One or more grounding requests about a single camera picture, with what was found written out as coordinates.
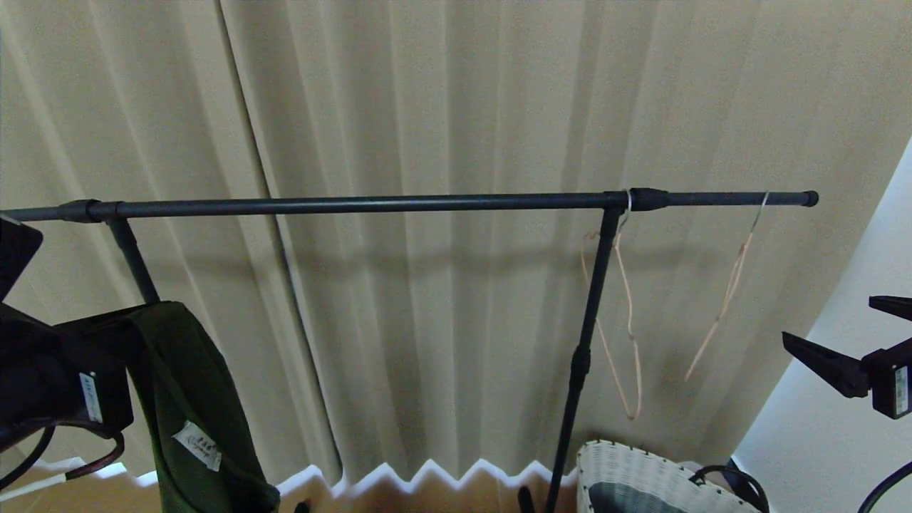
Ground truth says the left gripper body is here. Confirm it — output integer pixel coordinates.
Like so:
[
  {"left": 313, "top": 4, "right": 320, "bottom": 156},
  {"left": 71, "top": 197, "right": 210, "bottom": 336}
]
[{"left": 0, "top": 306, "right": 135, "bottom": 451}]

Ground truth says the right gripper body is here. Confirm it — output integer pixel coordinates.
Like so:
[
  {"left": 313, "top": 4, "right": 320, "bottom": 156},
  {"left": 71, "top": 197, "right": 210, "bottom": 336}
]
[{"left": 860, "top": 336, "right": 912, "bottom": 421}]

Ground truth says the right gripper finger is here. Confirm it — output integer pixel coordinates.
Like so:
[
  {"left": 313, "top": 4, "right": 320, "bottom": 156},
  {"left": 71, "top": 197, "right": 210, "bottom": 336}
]
[
  {"left": 782, "top": 331, "right": 871, "bottom": 398},
  {"left": 869, "top": 296, "right": 912, "bottom": 323}
]

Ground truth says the pink clothes hanger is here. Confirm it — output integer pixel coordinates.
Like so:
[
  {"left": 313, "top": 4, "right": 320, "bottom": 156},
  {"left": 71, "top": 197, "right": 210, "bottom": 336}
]
[
  {"left": 684, "top": 191, "right": 772, "bottom": 383},
  {"left": 581, "top": 191, "right": 643, "bottom": 421}
]

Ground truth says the green long-sleeved shirt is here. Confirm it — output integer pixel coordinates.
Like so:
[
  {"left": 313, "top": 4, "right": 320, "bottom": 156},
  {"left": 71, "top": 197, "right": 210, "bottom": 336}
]
[{"left": 56, "top": 301, "right": 281, "bottom": 513}]

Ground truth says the white laundry basket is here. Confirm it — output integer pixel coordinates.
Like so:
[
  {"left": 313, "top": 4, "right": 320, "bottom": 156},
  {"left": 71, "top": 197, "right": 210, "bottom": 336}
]
[{"left": 576, "top": 440, "right": 770, "bottom": 513}]

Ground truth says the black clothes rack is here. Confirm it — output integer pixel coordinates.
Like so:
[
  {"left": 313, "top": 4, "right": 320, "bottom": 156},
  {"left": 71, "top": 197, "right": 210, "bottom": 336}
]
[{"left": 0, "top": 189, "right": 819, "bottom": 513}]

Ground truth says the beige curtain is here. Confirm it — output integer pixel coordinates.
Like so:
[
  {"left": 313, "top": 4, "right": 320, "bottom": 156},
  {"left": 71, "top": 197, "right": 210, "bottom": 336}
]
[{"left": 0, "top": 0, "right": 912, "bottom": 499}]

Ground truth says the black cable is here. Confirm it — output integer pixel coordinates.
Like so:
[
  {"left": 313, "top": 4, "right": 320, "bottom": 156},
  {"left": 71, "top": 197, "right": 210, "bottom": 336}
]
[{"left": 859, "top": 462, "right": 912, "bottom": 513}]

